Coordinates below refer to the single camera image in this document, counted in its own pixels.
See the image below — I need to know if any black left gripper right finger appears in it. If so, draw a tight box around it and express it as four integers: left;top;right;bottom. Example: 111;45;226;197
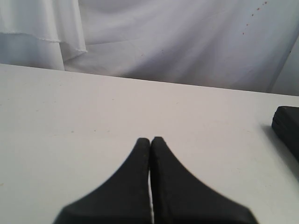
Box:
149;137;257;224

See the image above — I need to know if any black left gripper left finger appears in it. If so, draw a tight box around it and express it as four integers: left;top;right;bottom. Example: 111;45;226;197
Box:
54;138;150;224

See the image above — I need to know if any black plastic tool case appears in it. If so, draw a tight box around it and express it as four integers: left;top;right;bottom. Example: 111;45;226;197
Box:
271;106;299;162

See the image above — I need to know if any white backdrop curtain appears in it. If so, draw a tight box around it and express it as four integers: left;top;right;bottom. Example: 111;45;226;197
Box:
0;0;299;95

